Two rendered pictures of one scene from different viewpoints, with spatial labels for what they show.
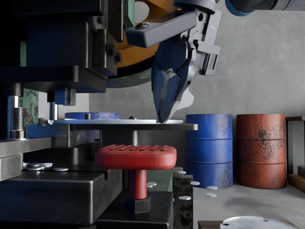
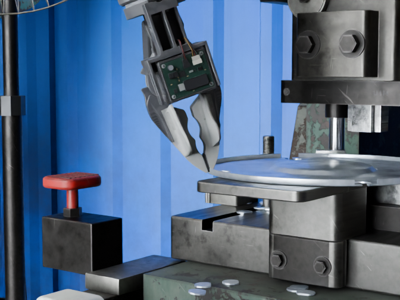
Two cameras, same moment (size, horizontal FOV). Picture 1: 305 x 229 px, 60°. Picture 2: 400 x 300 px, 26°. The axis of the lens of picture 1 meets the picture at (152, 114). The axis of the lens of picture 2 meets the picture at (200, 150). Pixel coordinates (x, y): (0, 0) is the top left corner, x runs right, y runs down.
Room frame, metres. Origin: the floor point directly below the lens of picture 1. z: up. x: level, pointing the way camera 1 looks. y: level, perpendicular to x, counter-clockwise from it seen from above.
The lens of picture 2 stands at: (0.98, -0.91, 0.90)
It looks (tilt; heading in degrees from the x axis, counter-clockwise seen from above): 5 degrees down; 120
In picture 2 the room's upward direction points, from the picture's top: straight up
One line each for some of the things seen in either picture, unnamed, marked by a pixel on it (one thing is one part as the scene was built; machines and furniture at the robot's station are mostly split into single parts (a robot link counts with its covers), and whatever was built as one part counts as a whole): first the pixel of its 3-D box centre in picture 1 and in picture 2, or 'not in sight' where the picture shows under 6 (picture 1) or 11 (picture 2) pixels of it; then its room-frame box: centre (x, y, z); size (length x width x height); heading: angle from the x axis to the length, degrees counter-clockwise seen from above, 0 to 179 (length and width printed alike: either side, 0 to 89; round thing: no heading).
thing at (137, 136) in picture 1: (138, 152); (303, 227); (0.58, 0.03, 0.72); 0.25 x 0.14 x 0.14; 83
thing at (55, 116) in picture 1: (53, 113); not in sight; (0.69, 0.26, 0.81); 0.02 x 0.02 x 0.14
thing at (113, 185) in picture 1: (61, 170); (367, 238); (0.60, 0.20, 0.68); 0.45 x 0.30 x 0.06; 173
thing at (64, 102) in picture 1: (66, 97); (366, 117); (0.60, 0.19, 0.84); 0.05 x 0.03 x 0.04; 173
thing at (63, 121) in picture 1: (116, 121); (322, 167); (0.58, 0.08, 0.78); 0.29 x 0.29 x 0.01
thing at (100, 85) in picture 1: (60, 87); (371, 100); (0.60, 0.21, 0.86); 0.20 x 0.16 x 0.05; 173
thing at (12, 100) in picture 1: (13, 111); (336, 137); (0.52, 0.28, 0.81); 0.02 x 0.02 x 0.14
